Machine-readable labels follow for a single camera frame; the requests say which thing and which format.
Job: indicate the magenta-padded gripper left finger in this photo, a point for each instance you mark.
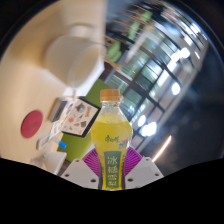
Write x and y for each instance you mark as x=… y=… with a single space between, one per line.
x=78 y=173

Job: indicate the small blue-capped bottle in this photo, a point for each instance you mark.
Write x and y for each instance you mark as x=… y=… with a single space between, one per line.
x=60 y=143

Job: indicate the dark grey flat box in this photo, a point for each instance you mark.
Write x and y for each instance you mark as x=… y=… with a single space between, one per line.
x=57 y=110

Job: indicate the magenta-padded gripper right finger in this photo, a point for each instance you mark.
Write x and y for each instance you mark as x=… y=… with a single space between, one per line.
x=145 y=171

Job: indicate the black-framed picture stand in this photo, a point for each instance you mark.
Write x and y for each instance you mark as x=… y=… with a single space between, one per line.
x=80 y=116

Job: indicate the curved linear ceiling light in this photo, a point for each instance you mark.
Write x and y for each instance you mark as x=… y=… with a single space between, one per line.
x=162 y=148

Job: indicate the flat round red coaster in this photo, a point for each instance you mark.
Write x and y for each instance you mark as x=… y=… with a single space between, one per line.
x=32 y=124

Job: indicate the round pendant lamps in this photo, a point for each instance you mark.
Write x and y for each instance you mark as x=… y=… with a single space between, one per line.
x=148 y=128

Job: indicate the white mug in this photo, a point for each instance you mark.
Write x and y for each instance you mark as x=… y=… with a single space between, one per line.
x=70 y=58

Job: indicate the large dark-framed window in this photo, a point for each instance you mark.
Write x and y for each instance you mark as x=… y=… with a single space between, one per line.
x=148 y=88

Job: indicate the yellow drink bottle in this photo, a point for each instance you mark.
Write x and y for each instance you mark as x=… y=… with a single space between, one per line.
x=111 y=133

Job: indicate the wooden chairs with green seats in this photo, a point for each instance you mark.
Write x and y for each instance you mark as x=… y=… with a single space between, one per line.
x=113 y=50

